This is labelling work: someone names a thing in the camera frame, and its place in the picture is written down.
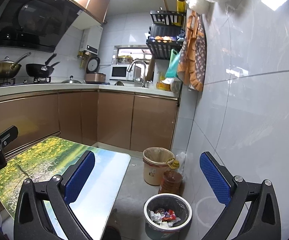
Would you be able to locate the teal hanging bag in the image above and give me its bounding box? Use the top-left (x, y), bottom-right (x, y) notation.
top-left (164, 49), bottom-right (181, 78)

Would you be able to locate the white water heater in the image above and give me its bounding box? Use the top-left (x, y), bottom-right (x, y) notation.
top-left (80, 25), bottom-right (103, 55)

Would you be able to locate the white microwave oven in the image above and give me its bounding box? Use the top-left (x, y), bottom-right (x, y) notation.
top-left (109, 64), bottom-right (133, 81)

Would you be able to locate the brass wok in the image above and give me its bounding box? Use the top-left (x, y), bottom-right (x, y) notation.
top-left (0, 52), bottom-right (31, 80)

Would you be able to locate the orange brown hanging apron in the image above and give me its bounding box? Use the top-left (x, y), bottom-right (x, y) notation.
top-left (177, 11), bottom-right (207, 92)

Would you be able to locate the black frying pan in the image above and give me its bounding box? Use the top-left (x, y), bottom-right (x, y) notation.
top-left (26, 53), bottom-right (60, 78)

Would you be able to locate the steel pot lid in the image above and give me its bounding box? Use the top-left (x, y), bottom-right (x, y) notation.
top-left (62, 75), bottom-right (81, 84)

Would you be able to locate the white mesh trash bin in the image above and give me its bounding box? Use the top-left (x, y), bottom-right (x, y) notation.
top-left (143, 193), bottom-right (192, 239)

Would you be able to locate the yellow bottle on counter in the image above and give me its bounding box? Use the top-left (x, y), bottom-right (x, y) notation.
top-left (156, 72), bottom-right (171, 92)

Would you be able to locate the cooking oil bottle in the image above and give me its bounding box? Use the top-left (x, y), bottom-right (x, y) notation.
top-left (158, 158), bottom-right (183, 194)

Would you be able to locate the red snack bag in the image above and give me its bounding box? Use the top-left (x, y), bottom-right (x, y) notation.
top-left (162, 209), bottom-right (177, 222)

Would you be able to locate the black wall dish rack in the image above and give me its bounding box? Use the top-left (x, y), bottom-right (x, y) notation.
top-left (146, 10), bottom-right (186, 60)

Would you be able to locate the chrome kitchen faucet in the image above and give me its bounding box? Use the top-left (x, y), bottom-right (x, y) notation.
top-left (127, 60), bottom-right (147, 88)

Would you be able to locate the pink rice cooker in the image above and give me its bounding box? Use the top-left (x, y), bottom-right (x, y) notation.
top-left (85, 56), bottom-right (106, 83)

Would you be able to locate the black range hood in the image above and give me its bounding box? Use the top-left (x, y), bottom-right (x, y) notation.
top-left (0, 0), bottom-right (81, 53)

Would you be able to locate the beige lined trash bucket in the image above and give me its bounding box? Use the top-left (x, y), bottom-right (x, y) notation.
top-left (142, 147), bottom-right (175, 186)

